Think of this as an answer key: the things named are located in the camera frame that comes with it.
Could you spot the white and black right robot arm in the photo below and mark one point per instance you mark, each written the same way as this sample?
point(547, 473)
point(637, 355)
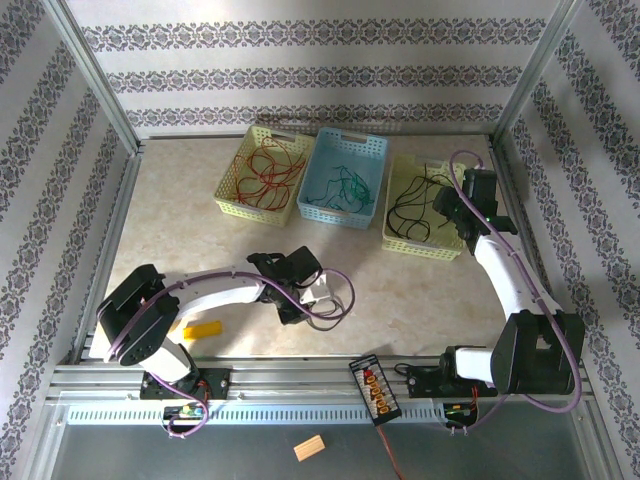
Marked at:
point(505, 280)

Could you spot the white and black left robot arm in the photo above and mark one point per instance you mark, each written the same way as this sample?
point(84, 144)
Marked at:
point(215, 295)

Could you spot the yellow-green plastic basket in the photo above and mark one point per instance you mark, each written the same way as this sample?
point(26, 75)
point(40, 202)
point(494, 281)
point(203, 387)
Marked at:
point(440, 242)

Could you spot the yellow rectangular block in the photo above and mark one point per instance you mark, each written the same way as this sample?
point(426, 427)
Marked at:
point(205, 330)

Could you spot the pale yellow plastic basket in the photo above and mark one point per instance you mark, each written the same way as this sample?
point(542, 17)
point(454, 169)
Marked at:
point(225, 195)

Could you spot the black board with orange connectors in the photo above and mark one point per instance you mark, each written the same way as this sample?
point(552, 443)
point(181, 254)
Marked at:
point(375, 390)

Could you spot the light blue plastic basket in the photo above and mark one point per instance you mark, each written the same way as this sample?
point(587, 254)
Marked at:
point(360, 150)

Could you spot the small wooden block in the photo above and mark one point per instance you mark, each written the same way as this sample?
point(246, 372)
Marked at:
point(310, 447)

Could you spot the small circuit board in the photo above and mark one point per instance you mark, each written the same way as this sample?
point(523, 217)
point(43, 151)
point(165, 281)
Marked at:
point(459, 413)
point(186, 412)

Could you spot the aluminium frame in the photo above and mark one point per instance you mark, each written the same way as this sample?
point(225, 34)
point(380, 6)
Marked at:
point(300, 375)

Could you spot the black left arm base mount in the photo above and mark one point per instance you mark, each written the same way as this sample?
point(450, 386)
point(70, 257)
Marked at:
point(220, 382)

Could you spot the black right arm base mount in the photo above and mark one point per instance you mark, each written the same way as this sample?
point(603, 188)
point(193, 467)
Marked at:
point(425, 382)

